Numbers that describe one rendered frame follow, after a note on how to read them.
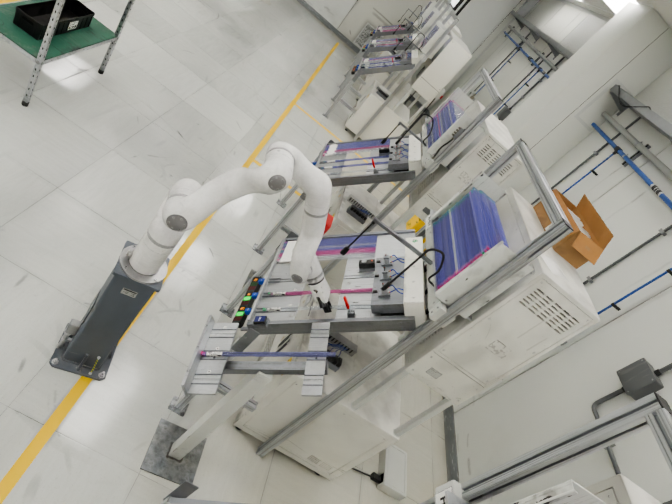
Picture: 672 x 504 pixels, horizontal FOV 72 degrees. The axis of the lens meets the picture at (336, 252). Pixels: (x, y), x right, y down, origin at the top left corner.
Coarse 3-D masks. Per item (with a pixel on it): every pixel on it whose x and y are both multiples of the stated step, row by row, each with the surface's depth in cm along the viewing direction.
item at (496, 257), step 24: (528, 168) 190; (504, 192) 213; (552, 192) 171; (432, 216) 223; (552, 216) 157; (432, 240) 208; (480, 264) 164; (456, 288) 172; (504, 288) 169; (336, 336) 241; (336, 360) 227; (168, 408) 231
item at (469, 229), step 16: (480, 192) 206; (464, 208) 202; (480, 208) 192; (496, 208) 204; (448, 224) 206; (464, 224) 193; (480, 224) 182; (496, 224) 188; (448, 240) 196; (464, 240) 185; (480, 240) 175; (496, 240) 174; (448, 256) 188; (464, 256) 177; (480, 256) 170; (448, 272) 180
